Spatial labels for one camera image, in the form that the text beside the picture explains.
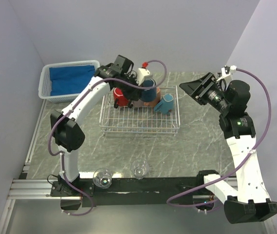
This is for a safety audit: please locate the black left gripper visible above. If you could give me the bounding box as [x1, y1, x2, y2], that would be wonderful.
[117, 74, 145, 101]

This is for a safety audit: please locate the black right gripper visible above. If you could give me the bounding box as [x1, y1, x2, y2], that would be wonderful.
[179, 72, 230, 113]

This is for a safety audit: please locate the red mug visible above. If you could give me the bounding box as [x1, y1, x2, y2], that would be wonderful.
[113, 88, 129, 108]

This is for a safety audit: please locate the light blue mug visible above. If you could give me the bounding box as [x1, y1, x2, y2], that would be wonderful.
[153, 94, 174, 115]

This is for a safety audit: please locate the dark blue mug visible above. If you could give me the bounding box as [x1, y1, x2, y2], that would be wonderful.
[140, 78, 157, 102]

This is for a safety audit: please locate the purple mug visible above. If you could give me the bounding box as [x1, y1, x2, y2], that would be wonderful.
[128, 99, 144, 108]

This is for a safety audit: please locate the white wire dish rack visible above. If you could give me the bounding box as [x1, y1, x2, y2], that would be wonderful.
[99, 86, 181, 135]

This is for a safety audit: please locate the clear glass cup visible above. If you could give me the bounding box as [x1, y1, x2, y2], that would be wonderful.
[93, 168, 112, 189]
[130, 158, 150, 179]

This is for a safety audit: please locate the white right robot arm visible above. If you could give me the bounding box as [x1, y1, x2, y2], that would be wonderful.
[179, 73, 277, 224]

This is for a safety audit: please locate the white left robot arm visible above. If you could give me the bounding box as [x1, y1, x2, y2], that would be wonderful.
[48, 55, 138, 196]

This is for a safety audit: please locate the blue cloth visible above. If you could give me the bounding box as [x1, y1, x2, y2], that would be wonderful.
[49, 65, 95, 96]

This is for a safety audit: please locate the white plastic basket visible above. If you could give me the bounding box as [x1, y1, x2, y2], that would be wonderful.
[38, 60, 100, 103]

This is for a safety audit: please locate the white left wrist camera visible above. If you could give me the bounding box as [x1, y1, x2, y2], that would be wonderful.
[136, 62, 151, 86]

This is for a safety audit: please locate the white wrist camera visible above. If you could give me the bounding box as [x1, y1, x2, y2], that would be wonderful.
[136, 62, 151, 86]
[217, 65, 237, 81]

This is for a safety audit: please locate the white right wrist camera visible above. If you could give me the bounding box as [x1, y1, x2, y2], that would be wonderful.
[217, 65, 237, 81]

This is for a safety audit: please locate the black table edge rail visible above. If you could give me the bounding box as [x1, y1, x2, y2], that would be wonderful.
[50, 177, 212, 207]

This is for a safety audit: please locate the aluminium frame rail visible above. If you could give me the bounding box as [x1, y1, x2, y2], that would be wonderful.
[7, 179, 79, 200]

